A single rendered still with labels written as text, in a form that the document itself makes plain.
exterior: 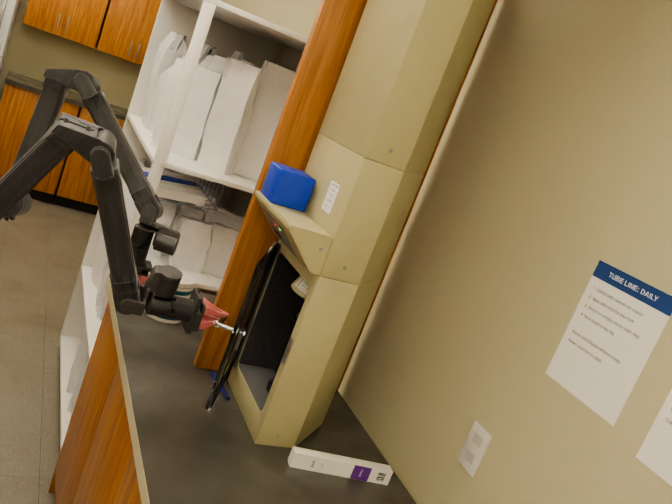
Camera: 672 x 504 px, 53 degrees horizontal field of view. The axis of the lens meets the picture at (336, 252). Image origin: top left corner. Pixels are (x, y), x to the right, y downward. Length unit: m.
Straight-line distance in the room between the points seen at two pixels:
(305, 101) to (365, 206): 0.42
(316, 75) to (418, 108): 0.39
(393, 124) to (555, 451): 0.79
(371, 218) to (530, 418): 0.58
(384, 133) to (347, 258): 0.31
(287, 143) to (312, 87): 0.17
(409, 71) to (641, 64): 0.50
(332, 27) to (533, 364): 1.00
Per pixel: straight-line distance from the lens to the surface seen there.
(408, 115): 1.59
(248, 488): 1.63
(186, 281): 2.27
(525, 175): 1.78
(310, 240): 1.58
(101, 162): 1.47
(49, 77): 2.01
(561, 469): 1.54
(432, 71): 1.61
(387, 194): 1.62
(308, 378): 1.74
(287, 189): 1.74
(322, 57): 1.89
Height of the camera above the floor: 1.82
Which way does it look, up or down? 12 degrees down
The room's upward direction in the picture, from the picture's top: 21 degrees clockwise
